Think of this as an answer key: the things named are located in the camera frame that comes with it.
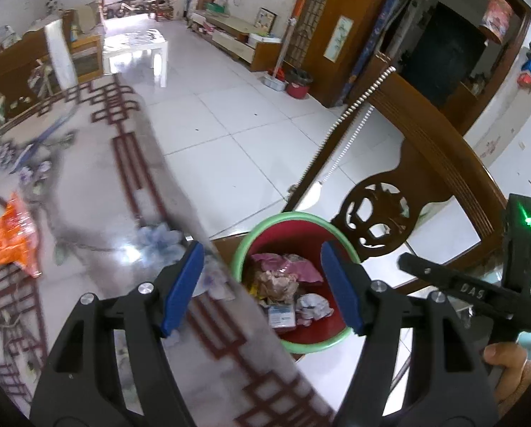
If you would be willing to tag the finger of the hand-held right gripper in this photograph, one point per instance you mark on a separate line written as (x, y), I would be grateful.
(425, 271)

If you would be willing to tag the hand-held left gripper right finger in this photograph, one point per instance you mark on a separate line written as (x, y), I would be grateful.
(341, 284)

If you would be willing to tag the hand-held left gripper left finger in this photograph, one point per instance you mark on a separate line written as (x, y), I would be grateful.
(183, 289)

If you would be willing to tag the pink plastic wrapper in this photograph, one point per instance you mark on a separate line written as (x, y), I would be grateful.
(307, 271)

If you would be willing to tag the red bin with green rim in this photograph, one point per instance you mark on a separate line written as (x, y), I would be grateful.
(287, 236)

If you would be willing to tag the person's right hand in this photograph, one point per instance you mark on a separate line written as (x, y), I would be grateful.
(510, 364)

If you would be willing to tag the crumpled white tissue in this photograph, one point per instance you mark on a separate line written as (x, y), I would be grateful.
(313, 307)

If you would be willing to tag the crumpled brown paper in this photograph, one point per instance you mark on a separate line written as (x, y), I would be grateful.
(276, 287)

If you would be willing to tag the blue white packet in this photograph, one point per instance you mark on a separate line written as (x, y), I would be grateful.
(281, 318)

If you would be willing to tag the small pink wrapper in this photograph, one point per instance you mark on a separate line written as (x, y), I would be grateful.
(265, 260)

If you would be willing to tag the carved wooden chair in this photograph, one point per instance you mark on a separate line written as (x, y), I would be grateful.
(430, 133)

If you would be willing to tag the orange snack bag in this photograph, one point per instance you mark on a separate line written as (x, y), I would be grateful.
(12, 235)

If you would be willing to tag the red bucket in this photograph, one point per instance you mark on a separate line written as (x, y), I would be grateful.
(298, 85)

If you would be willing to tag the orange printed lantern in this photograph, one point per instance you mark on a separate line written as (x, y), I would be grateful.
(496, 15)

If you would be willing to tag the picture on wooden door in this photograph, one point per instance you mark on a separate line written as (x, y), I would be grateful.
(338, 38)

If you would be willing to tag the mop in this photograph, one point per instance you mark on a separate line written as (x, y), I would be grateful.
(283, 44)

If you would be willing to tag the white coffee table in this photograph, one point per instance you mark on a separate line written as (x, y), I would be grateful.
(136, 44)

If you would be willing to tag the blue patterned curtain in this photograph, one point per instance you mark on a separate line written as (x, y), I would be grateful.
(381, 22)

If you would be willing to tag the low television cabinet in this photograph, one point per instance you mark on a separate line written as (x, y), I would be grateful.
(238, 39)

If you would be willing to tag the white cloth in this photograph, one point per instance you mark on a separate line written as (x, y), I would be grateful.
(61, 53)

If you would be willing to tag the framed picture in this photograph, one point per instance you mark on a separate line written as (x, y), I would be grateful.
(265, 20)

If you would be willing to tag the small bicycle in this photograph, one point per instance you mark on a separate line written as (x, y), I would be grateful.
(123, 9)

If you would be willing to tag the cardboard box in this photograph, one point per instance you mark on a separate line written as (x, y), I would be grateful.
(89, 15)

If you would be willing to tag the red ride-on toy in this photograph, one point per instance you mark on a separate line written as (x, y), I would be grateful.
(161, 0)

